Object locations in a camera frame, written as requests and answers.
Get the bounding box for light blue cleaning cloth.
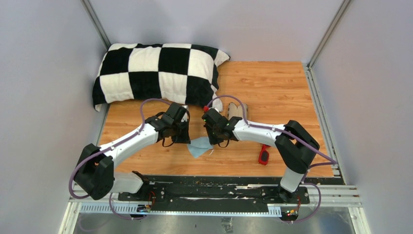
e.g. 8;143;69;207
187;136;213;158

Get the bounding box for beige plaid glasses case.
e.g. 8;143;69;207
227;102;248;119

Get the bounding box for red sunglasses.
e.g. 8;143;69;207
258;144;271;165

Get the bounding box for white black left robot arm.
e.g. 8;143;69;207
69;102;190;201

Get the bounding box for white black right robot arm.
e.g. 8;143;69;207
202;107;320;204

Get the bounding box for black and white checkered pillow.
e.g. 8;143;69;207
92;43;230;112

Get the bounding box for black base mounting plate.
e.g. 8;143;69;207
116;175;310;213

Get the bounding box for aluminium rail frame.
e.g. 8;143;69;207
59;178;370;234

